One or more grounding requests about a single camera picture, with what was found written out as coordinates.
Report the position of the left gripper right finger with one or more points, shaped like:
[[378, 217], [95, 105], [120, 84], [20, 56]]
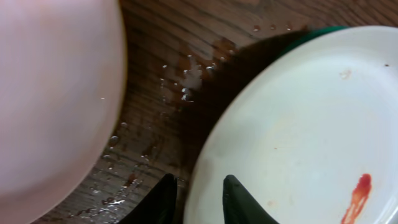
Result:
[[240, 207]]

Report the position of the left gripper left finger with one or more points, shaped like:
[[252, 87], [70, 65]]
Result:
[[158, 206]]

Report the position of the white plate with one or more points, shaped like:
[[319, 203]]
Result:
[[63, 75], [313, 137]]

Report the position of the teal plastic tray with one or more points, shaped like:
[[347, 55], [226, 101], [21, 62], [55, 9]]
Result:
[[313, 34]]

